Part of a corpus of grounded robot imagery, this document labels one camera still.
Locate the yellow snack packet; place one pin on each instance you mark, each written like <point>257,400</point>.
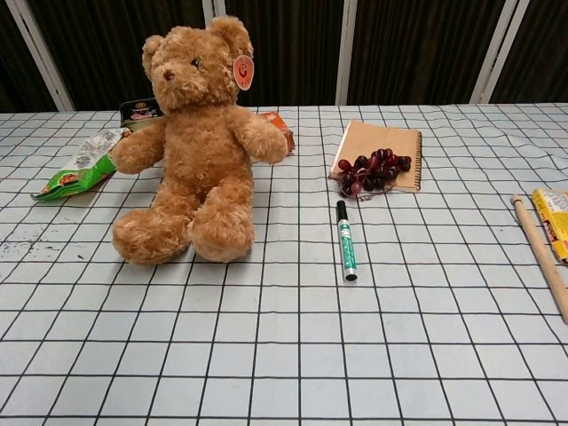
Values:
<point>552,222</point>

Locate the white checkered tablecloth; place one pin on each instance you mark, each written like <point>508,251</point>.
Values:
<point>310,333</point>

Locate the dark red grape bunch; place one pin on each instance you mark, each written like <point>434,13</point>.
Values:
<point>370,171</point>

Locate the green marker pen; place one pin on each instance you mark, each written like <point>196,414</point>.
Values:
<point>346,242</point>

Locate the white folding screen frame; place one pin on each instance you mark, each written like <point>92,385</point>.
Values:
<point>350,49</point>

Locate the wooden rolling pin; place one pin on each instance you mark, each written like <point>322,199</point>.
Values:
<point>542,255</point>

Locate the orange snack box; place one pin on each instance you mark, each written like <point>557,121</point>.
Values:
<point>279,124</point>

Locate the brown spiral notebook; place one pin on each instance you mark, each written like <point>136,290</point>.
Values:
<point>381,146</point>

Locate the brown plush teddy bear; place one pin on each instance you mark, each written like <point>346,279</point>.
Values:
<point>199,146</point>

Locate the black tin can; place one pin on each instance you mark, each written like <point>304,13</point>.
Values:
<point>139,114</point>

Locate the green snack bag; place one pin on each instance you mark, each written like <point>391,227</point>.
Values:
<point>77,171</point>

